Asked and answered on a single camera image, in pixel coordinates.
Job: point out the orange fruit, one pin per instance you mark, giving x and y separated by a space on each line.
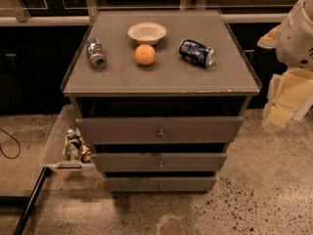
145 55

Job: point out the grey drawer cabinet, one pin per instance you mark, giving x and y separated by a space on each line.
171 87

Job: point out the green bottle in bin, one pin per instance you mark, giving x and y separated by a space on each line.
72 146

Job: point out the silver crushed can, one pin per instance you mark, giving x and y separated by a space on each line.
95 53

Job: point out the blue soda can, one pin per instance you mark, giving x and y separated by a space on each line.
196 53

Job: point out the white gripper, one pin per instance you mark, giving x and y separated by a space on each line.
294 39

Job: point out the grey top drawer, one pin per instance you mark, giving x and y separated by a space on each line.
159 130

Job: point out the grey drawer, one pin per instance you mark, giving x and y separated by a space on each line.
145 162
159 130
163 184

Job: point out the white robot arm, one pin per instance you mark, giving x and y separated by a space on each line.
295 41

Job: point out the white paper bowl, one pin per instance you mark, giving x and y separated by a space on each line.
147 33

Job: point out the grey bottom drawer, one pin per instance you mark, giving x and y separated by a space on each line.
163 184

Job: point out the clear plastic bin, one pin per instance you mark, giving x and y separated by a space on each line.
53 155

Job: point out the black floor rail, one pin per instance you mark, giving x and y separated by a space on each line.
31 200

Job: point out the brown snack bag in bin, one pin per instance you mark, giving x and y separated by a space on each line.
85 152

